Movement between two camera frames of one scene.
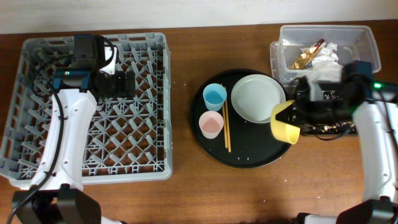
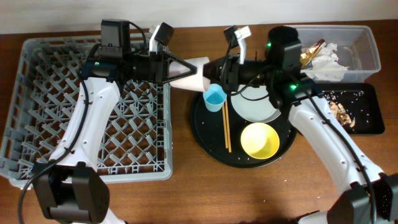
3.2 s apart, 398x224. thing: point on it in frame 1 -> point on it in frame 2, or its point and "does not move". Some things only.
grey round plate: x=254 y=97 does not move
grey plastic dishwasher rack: x=128 y=139 does not move
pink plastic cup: x=211 y=123 -> x=196 y=82
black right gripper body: x=327 y=111 -> x=255 y=72
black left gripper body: x=117 y=84 -> x=142 y=68
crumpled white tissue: x=326 y=66 does not move
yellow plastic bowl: x=288 y=132 -> x=259 y=140
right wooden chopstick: x=227 y=122 does not move
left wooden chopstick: x=224 y=125 does not move
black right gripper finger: x=297 y=114 -> x=213 y=71
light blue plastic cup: x=214 y=95 does not move
